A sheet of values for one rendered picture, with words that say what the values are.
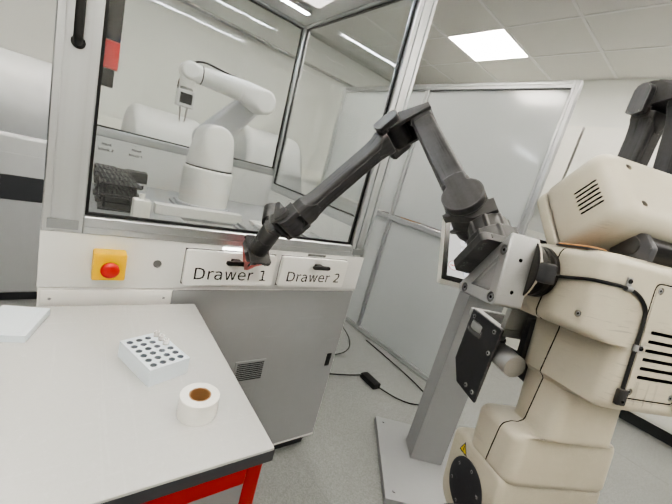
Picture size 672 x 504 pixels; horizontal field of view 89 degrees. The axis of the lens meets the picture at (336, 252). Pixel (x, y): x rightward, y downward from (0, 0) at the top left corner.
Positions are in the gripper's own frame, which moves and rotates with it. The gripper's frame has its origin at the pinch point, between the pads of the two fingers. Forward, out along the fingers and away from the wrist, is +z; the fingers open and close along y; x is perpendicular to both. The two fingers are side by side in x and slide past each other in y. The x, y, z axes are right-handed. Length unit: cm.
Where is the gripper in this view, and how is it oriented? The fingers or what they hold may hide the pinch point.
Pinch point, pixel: (246, 265)
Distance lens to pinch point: 111.7
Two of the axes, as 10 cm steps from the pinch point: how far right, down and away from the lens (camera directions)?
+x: -7.8, -0.9, -6.2
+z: -5.5, 5.7, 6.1
